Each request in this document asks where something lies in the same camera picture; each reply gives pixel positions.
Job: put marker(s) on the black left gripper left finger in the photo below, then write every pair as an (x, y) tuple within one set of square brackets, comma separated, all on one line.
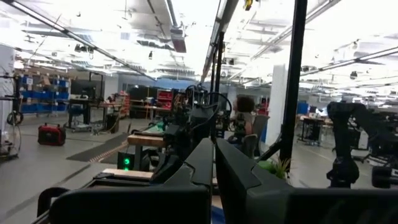
[(140, 205)]

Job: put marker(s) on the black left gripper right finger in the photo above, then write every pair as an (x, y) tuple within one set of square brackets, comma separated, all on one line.
[(280, 205)]

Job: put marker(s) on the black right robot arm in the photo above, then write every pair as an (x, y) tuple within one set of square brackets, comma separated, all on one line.
[(342, 140)]

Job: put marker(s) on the succulent in white patterned pot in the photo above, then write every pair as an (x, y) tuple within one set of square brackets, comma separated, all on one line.
[(276, 168)]

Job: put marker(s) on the black box with green light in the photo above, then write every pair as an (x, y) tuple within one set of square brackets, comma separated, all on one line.
[(125, 161)]

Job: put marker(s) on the wooden workbench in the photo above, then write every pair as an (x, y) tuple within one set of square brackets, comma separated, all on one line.
[(146, 140)]

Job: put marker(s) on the black floor mat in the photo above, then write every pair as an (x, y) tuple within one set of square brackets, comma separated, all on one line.
[(99, 149)]

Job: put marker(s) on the grey office chair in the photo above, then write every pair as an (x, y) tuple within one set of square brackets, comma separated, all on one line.
[(259, 124)]

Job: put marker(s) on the person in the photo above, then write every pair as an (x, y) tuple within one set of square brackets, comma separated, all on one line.
[(245, 121)]

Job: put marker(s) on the red bin rack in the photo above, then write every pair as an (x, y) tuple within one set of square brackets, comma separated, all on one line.
[(164, 99)]

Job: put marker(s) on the red portable generator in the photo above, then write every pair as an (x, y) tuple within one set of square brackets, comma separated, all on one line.
[(51, 135)]

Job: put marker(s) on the black computer monitor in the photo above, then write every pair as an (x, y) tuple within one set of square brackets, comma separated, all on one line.
[(83, 88)]

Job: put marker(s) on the shelf with blue bins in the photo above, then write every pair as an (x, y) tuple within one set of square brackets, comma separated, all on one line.
[(43, 95)]

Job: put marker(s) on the black metal rig frame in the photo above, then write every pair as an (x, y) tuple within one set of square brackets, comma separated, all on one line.
[(293, 77)]

